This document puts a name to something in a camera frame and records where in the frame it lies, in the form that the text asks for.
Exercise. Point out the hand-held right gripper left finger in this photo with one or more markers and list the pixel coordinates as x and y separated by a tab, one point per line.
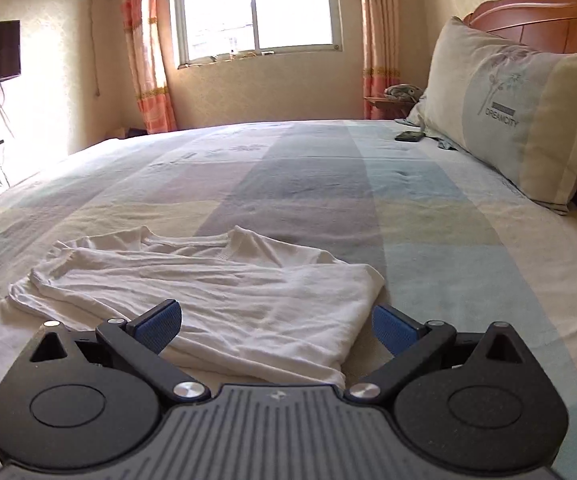
161	325

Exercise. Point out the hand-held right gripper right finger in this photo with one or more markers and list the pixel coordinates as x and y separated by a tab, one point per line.
393	327

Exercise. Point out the white printed t-shirt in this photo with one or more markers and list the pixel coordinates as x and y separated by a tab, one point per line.
243	300

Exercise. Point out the bed with patchwork sheet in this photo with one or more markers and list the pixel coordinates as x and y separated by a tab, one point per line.
318	185

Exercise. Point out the blue-grey cloth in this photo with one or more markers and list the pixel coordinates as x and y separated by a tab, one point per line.
447	144

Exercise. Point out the dark phone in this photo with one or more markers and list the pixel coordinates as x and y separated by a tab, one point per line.
410	136

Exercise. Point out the small pale pillow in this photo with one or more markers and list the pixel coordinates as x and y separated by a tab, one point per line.
421	115

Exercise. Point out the wooden bedside table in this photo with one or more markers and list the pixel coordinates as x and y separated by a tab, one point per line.
386	109

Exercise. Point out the large flower print pillow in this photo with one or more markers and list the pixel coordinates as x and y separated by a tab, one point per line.
508	110

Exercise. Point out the pink striped curtain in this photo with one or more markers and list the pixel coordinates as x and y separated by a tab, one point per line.
381	35
146	45

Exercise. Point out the window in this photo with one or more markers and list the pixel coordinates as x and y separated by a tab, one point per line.
253	5

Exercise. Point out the wooden headboard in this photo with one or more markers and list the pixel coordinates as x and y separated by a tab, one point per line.
543	20

